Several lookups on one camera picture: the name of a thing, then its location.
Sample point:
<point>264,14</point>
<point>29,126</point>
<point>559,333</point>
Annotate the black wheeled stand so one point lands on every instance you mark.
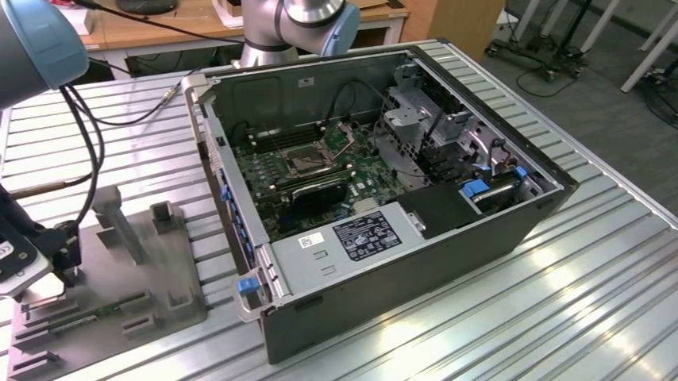
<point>561,55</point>

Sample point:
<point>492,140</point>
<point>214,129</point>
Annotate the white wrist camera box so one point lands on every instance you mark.
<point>21,270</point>

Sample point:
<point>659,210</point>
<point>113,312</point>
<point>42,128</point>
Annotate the green RAM stick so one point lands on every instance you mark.
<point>84,317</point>

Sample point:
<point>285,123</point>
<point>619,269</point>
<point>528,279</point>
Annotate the blue case latch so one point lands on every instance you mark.
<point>245,286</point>

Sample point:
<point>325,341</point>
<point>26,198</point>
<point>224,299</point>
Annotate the thin metal locking lever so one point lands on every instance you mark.
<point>279,155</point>

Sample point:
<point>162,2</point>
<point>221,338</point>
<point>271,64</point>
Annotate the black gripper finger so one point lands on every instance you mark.
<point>65,266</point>

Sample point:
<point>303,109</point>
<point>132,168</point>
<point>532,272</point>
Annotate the blue disk carrier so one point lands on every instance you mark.
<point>473,187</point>

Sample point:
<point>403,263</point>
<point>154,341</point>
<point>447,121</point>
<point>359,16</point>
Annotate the gray parts rack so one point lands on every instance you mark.
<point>105,285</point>

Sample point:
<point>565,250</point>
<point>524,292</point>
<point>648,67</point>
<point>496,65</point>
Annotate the gray power supply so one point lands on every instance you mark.
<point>307,270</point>

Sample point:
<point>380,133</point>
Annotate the small blue clip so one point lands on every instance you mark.
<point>517,173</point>

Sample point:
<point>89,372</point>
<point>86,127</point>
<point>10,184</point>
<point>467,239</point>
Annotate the red packet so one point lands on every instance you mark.
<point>65,2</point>

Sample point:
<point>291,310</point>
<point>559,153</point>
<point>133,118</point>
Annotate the wooden cabinet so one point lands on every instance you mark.
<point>460,24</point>

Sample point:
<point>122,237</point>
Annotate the black open PC case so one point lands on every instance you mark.
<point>396,301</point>

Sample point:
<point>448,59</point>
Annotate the silver square CPU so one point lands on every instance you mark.
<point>44,297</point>

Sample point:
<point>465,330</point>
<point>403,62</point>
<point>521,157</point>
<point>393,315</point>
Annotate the black round object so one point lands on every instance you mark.
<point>145,5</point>

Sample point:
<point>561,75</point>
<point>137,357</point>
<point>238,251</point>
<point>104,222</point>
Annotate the black drive bay cover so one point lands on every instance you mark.
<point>433,210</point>

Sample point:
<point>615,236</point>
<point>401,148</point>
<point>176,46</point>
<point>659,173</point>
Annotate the CPU socket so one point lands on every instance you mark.
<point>307,158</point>

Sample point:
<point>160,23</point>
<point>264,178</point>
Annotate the black graphics card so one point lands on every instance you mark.
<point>317,196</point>

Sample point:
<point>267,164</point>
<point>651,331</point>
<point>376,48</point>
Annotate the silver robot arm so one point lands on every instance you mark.
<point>296,16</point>

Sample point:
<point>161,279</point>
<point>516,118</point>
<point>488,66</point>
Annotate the white table frame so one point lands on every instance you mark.
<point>643,55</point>

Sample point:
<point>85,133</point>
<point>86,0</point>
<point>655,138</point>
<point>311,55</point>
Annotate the gray metal drive cage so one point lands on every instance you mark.
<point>407,119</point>

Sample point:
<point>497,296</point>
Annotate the wooden desk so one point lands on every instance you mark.
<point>158,43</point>

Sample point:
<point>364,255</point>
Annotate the green motherboard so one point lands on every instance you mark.
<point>371,166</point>

